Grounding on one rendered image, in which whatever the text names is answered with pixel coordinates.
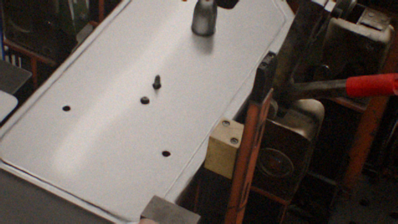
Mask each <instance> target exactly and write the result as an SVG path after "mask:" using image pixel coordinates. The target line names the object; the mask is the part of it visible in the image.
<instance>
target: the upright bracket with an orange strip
mask: <svg viewBox="0 0 398 224"><path fill-rule="evenodd" d="M277 64H278V59H277V56H276V53H275V52H273V51H270V50H269V51H268V52H267V54H266V56H264V58H263V59H262V60H261V62H260V64H259V66H258V67H257V70H256V76H254V82H253V86H252V92H251V98H250V101H249V105H248V111H247V115H246V120H245V121H244V127H243V133H242V137H241V142H240V147H239V152H238V158H237V162H236V168H235V171H234V174H233V180H232V184H231V190H230V193H229V200H228V206H227V210H226V216H225V219H224V222H223V224H241V223H242V220H243V215H244V212H245V209H246V203H247V200H248V195H249V189H250V186H251V181H252V176H253V172H254V170H255V166H256V161H257V157H258V152H259V148H260V145H261V139H262V134H263V130H264V125H266V119H267V114H268V110H269V106H270V102H271V97H272V92H273V88H272V84H273V81H274V75H275V73H276V70H277Z"/></svg>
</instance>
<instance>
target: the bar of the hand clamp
mask: <svg viewBox="0 0 398 224"><path fill-rule="evenodd" d="M296 2H297V3H299V4H300V6H299V8H298V10H297V13H296V15H295V17H294V19H293V21H292V23H291V25H290V28H289V30H288V32H287V35H286V37H285V39H284V40H283V43H282V45H281V47H280V49H279V52H278V54H277V59H278V64H277V70H276V73H275V75H274V81H273V84H272V88H273V92H272V97H271V98H273V99H274V100H276V102H277V103H279V100H280V98H281V95H282V92H283V90H284V88H286V86H287V85H288V84H289V83H290V81H291V79H292V77H293V75H294V72H295V71H296V69H297V67H298V65H299V63H300V61H301V59H302V57H303V54H304V53H305V51H306V49H307V47H308V45H309V43H310V41H311V39H312V37H313V35H314V33H315V31H316V29H317V27H318V24H319V22H320V20H321V18H322V17H325V18H329V16H331V17H334V18H335V19H337V20H338V18H339V17H340V14H341V12H343V11H342V10H341V9H338V8H337V7H335V5H336V2H334V1H332V0H296Z"/></svg>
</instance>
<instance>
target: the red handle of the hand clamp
mask: <svg viewBox="0 0 398 224"><path fill-rule="evenodd" d="M394 95H398V74H397V73H385V74H377V75H370V76H361V77H349V78H348V79H344V80H328V81H320V82H304V83H289V84H288V85H287V86H286V88H284V90H283V92H282V95H281V98H280V100H279V101H291V100H310V99H320V98H339V97H349V98H365V97H375V96H394Z"/></svg>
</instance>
